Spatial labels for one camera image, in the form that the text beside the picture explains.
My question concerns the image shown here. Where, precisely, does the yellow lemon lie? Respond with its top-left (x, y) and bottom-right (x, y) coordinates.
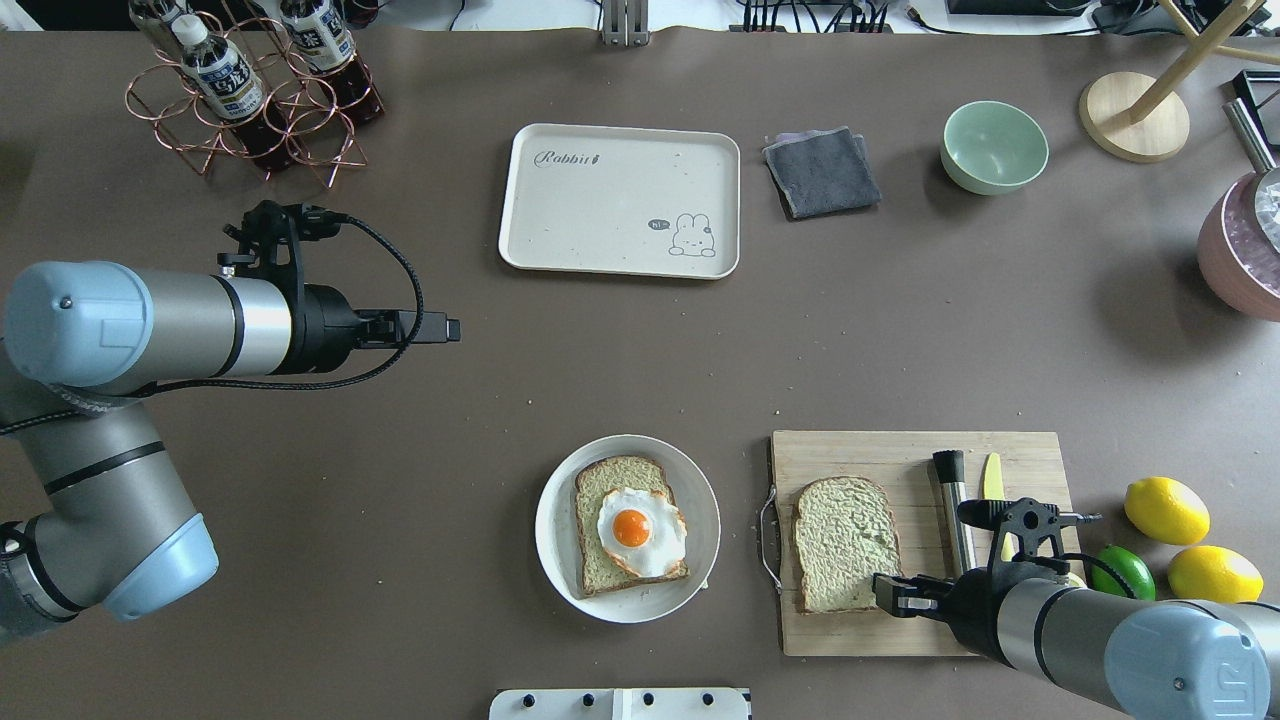
top-left (1124, 477), bottom-right (1211, 546)
top-left (1167, 544), bottom-right (1265, 603)

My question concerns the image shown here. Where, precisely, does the green lime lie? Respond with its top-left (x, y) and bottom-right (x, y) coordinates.
top-left (1091, 544), bottom-right (1157, 601)

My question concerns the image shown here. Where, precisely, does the metal ice scoop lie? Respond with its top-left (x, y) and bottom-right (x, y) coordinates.
top-left (1222, 97), bottom-right (1279, 252)

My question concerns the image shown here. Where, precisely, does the yellow knife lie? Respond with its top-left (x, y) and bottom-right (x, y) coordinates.
top-left (980, 452), bottom-right (1016, 562)

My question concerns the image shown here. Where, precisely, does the green bowl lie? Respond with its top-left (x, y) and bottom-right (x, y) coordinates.
top-left (940, 100), bottom-right (1050, 196)

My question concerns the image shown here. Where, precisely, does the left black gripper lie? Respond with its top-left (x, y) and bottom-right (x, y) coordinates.
top-left (292, 284), bottom-right (461, 374)

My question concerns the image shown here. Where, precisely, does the white control box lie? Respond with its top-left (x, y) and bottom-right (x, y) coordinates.
top-left (488, 685), bottom-right (754, 719)

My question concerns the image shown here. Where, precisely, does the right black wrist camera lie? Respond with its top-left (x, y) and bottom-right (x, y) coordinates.
top-left (957, 497), bottom-right (1103, 580)

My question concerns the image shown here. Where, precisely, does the fried egg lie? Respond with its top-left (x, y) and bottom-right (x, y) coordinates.
top-left (596, 488), bottom-right (687, 579)

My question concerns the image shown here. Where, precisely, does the wooden cutting board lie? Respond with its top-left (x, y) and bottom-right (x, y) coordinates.
top-left (771, 430), bottom-right (1073, 657)

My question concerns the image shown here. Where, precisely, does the copper wire bottle rack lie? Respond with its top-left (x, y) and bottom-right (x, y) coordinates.
top-left (125, 1), bottom-right (378, 186)

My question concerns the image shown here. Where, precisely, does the grey folded cloth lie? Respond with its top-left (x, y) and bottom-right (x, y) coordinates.
top-left (762, 126), bottom-right (882, 220)

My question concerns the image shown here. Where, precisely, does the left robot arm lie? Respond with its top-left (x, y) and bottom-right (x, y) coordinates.
top-left (3, 256), bottom-right (460, 643)

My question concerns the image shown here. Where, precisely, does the bread slice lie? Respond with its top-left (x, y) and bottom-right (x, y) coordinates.
top-left (794, 477), bottom-right (901, 614)
top-left (575, 456), bottom-right (689, 597)

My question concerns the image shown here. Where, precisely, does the cream rabbit tray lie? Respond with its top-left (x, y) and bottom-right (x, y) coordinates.
top-left (497, 123), bottom-right (741, 281)

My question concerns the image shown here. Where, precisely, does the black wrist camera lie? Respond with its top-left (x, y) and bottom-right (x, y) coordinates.
top-left (957, 497), bottom-right (1103, 580)
top-left (218, 200), bottom-right (349, 304)

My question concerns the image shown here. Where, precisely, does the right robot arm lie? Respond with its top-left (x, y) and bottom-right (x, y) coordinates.
top-left (873, 560), bottom-right (1279, 719)

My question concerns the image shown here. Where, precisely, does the pink bowl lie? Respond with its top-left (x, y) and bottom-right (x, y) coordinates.
top-left (1197, 173), bottom-right (1279, 322)

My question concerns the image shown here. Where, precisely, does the left black cable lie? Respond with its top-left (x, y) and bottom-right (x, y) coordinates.
top-left (131, 214), bottom-right (426, 401)

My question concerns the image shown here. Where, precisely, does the white plate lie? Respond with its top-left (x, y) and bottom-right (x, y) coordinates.
top-left (534, 434), bottom-right (721, 624)

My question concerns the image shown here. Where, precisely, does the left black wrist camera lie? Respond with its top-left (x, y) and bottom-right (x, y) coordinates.
top-left (218, 200), bottom-right (349, 304)

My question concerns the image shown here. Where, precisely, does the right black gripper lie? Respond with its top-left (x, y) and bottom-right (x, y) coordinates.
top-left (873, 562), bottom-right (1011, 659)

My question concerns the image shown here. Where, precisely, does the wooden stand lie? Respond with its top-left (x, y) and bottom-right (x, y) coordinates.
top-left (1078, 1), bottom-right (1279, 163)

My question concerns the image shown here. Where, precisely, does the steel black-tipped tool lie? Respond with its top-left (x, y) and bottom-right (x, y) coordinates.
top-left (932, 450), bottom-right (978, 579)

